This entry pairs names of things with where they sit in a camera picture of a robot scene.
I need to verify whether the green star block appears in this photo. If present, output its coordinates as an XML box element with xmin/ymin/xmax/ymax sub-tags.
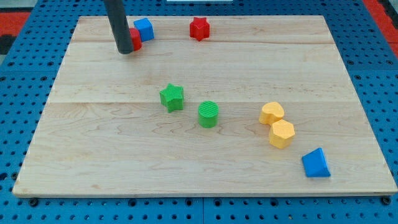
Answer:
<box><xmin>159</xmin><ymin>83</ymin><xmax>184</xmax><ymax>113</ymax></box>

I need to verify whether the red star block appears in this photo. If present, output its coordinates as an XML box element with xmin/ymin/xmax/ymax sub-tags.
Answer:
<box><xmin>189</xmin><ymin>17</ymin><xmax>210</xmax><ymax>41</ymax></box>

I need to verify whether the blue triangle block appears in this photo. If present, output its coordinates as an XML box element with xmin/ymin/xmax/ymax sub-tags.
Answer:
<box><xmin>302</xmin><ymin>147</ymin><xmax>331</xmax><ymax>177</ymax></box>

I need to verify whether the green cylinder block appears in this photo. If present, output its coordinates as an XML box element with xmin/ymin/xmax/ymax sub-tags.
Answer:
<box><xmin>198</xmin><ymin>101</ymin><xmax>219</xmax><ymax>128</ymax></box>

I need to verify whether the light wooden board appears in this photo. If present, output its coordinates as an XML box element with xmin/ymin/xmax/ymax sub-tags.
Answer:
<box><xmin>12</xmin><ymin>16</ymin><xmax>397</xmax><ymax>198</ymax></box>

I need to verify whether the yellow heart block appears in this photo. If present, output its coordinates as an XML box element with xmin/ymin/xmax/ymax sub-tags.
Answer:
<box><xmin>259</xmin><ymin>101</ymin><xmax>285</xmax><ymax>125</ymax></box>

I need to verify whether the yellow hexagon block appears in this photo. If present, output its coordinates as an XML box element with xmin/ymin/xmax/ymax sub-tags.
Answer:
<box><xmin>269</xmin><ymin>119</ymin><xmax>295</xmax><ymax>149</ymax></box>

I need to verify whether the red round block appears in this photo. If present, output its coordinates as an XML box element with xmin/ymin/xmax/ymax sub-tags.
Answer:
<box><xmin>129</xmin><ymin>28</ymin><xmax>142</xmax><ymax>51</ymax></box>

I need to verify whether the blue cube block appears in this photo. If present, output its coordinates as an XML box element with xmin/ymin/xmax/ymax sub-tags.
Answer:
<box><xmin>133</xmin><ymin>17</ymin><xmax>154</xmax><ymax>42</ymax></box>

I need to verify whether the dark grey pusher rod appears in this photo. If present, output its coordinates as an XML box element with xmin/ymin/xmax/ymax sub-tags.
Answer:
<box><xmin>104</xmin><ymin>0</ymin><xmax>134</xmax><ymax>54</ymax></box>

